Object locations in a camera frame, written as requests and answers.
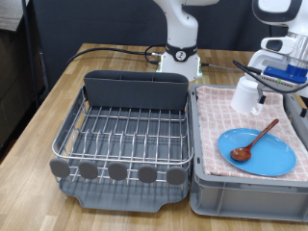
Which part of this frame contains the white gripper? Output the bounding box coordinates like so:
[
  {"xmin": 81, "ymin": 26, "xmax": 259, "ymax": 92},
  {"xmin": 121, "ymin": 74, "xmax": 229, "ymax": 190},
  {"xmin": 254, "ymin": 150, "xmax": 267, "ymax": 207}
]
[{"xmin": 244, "ymin": 48, "xmax": 308, "ymax": 118}]

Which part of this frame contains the blue plate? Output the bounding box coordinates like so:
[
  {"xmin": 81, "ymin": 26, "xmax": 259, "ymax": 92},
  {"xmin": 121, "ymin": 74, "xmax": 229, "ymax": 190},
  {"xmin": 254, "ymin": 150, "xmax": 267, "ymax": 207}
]
[{"xmin": 217, "ymin": 127, "xmax": 297, "ymax": 177}]

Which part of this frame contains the brown wooden spoon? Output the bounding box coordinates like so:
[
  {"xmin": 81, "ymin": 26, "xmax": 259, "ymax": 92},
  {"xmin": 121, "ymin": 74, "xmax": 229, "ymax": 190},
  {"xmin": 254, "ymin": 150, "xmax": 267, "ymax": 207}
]
[{"xmin": 230, "ymin": 117, "xmax": 280, "ymax": 163}]

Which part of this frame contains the white mug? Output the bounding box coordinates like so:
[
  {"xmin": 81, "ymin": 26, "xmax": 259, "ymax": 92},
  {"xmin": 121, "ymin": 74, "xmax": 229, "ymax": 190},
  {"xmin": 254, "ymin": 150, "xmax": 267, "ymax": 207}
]
[{"xmin": 230, "ymin": 76, "xmax": 265, "ymax": 116}]

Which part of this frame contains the pink checkered cloth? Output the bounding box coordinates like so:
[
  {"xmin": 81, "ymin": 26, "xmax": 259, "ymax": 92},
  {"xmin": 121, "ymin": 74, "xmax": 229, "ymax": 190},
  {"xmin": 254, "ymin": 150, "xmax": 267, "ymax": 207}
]
[{"xmin": 195, "ymin": 85, "xmax": 308, "ymax": 183}]

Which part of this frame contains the grey plastic crate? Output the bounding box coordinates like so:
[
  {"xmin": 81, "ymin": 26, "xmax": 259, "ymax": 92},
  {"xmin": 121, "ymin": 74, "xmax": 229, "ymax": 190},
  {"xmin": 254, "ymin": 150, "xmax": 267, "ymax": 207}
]
[{"xmin": 190, "ymin": 84, "xmax": 308, "ymax": 223}]

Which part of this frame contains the dark grey cutlery holder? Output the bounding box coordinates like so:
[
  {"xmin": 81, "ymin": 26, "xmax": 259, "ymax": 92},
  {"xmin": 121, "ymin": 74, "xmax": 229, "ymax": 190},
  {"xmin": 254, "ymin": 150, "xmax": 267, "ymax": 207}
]
[{"xmin": 83, "ymin": 69, "xmax": 190, "ymax": 112}]

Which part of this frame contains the grey plastic drain tray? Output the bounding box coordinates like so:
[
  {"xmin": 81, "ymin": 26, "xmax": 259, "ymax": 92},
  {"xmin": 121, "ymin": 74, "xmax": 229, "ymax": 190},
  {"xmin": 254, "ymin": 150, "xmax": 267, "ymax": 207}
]
[{"xmin": 58, "ymin": 86, "xmax": 193, "ymax": 214}]

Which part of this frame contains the black metal pole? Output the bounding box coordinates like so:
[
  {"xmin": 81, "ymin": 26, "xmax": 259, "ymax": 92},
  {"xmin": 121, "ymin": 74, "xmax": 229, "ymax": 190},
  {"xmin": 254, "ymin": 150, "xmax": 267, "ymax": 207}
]
[{"xmin": 21, "ymin": 0, "xmax": 41, "ymax": 109}]

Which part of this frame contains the dark cabinet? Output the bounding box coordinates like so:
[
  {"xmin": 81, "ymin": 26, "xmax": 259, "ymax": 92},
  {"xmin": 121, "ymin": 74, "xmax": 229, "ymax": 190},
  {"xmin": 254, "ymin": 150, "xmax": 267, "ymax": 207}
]
[{"xmin": 0, "ymin": 27, "xmax": 37, "ymax": 155}]

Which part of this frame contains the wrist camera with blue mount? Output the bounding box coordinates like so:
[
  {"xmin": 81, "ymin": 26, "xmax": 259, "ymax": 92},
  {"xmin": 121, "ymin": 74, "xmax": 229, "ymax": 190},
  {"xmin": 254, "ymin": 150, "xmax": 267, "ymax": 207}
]
[{"xmin": 259, "ymin": 64, "xmax": 308, "ymax": 90}]

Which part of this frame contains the steel wire dish rack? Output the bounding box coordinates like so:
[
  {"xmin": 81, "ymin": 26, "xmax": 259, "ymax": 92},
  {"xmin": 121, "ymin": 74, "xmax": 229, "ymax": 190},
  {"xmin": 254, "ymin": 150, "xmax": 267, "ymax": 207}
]
[{"xmin": 48, "ymin": 85, "xmax": 195, "ymax": 188}]

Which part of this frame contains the thick black cable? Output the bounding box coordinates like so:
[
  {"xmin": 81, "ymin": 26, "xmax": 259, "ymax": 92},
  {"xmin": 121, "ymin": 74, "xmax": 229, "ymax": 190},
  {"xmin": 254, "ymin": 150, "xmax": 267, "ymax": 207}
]
[{"xmin": 65, "ymin": 43, "xmax": 167, "ymax": 66}]

